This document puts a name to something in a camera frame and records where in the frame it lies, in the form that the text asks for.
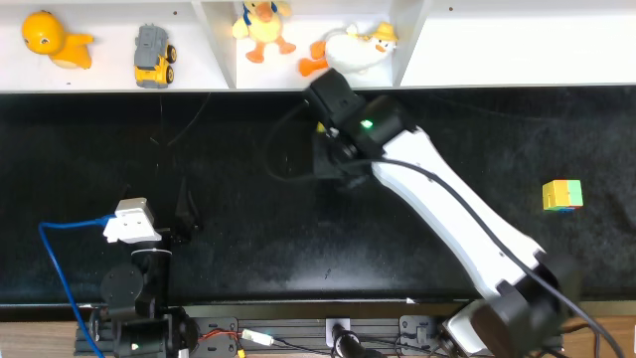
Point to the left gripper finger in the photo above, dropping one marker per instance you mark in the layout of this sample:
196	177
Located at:
187	214

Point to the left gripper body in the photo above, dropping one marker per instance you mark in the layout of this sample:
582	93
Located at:
166	237

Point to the grey and yellow toy truck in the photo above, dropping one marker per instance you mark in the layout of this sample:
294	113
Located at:
151	54

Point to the yellow rubber duck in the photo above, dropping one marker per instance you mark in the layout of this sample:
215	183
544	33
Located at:
47	37

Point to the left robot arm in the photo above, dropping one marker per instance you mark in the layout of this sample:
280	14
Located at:
121	286

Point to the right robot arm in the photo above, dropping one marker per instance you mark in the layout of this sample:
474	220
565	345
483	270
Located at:
447	199

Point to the white plush duck yellow hat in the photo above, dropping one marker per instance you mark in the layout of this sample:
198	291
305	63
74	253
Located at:
358	50

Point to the white shelf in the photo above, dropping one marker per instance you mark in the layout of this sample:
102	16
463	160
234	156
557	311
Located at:
497	50

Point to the many-coloured puzzle cube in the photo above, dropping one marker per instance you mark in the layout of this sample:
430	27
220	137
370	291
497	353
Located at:
561	195

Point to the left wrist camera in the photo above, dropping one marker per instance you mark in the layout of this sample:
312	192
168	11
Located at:
133	221

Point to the mounting rail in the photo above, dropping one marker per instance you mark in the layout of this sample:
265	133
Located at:
298	335

